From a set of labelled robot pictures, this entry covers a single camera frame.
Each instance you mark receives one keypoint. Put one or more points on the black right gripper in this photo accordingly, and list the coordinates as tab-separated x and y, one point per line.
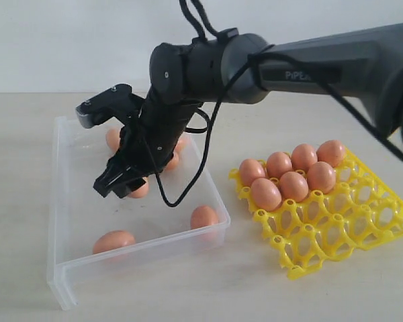
148	145

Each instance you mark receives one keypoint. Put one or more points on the brown egg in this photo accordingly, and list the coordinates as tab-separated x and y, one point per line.
277	164
303	157
265	194
249	170
321	176
293	185
332	152
203	216
112	138
181	143
113	240
141	192
173	162

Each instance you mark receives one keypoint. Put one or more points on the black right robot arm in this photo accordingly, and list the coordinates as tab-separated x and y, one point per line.
362	71

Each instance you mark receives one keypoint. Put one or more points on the clear plastic storage box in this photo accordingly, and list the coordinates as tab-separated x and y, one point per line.
79	216

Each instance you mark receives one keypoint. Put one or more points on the yellow plastic egg tray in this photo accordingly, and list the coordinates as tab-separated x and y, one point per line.
361	212

